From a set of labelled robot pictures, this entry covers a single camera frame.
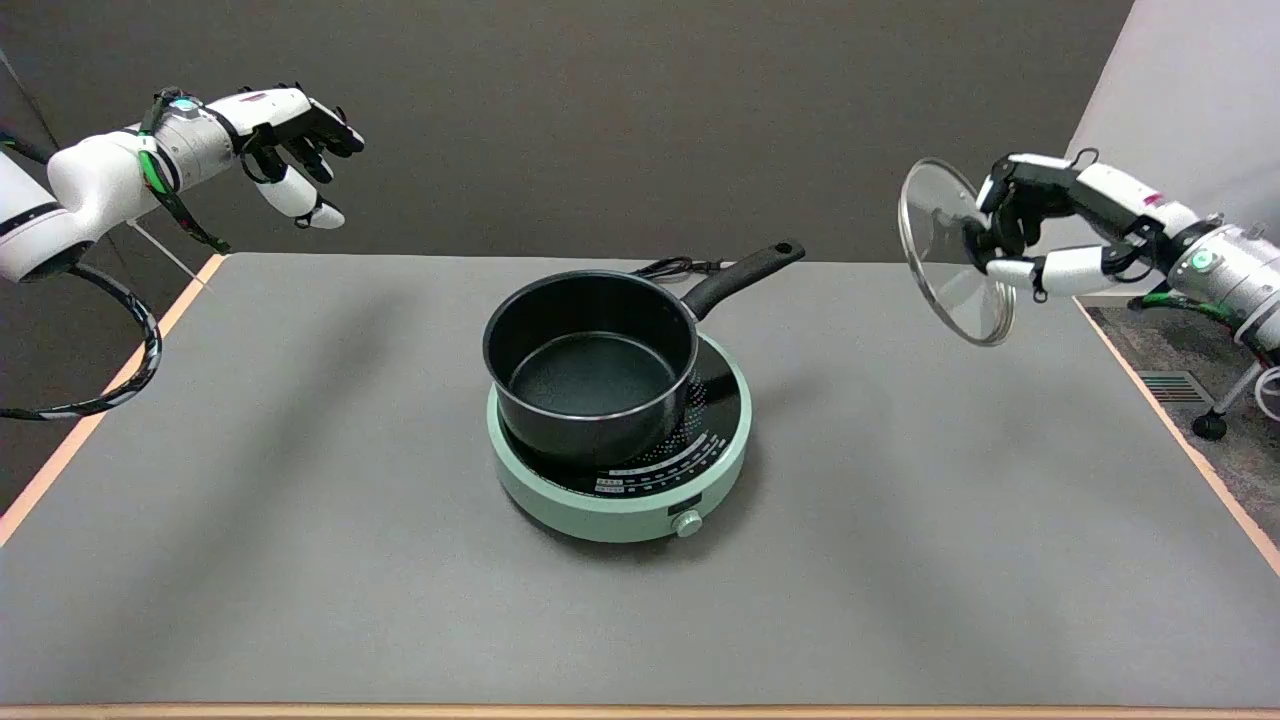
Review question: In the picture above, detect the green black right wrist cable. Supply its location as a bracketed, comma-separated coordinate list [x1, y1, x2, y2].
[1128, 290, 1246, 323]

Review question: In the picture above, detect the stand leg with black caster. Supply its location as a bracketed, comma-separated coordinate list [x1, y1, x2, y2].
[1190, 362, 1280, 441]

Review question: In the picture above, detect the green round induction cooker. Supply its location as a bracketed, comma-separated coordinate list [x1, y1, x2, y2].
[487, 335, 753, 544]

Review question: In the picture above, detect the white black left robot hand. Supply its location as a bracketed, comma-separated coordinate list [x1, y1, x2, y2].
[208, 85, 366, 232]

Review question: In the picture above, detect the black saucepan with handle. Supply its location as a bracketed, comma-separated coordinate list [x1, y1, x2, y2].
[483, 240, 806, 469]

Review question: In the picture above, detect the green black wrist cable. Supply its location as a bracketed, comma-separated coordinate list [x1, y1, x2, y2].
[1128, 290, 1246, 323]
[138, 88, 233, 254]

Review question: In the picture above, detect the green black left wrist cable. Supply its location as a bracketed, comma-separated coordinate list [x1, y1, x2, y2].
[138, 88, 233, 254]

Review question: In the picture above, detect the floor vent grille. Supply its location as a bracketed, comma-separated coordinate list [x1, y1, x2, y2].
[1135, 371, 1216, 406]

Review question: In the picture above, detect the glass pot lid black knob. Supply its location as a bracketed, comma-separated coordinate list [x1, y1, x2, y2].
[898, 157, 1016, 347]

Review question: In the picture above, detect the black sleeved left arm cable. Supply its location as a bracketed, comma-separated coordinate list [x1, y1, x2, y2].
[0, 262, 163, 421]

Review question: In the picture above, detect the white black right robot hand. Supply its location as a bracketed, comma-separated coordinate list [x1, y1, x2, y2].
[965, 153, 1201, 301]

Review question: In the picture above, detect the black cooker power cord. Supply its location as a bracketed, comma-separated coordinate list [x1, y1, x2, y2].
[630, 257, 729, 280]

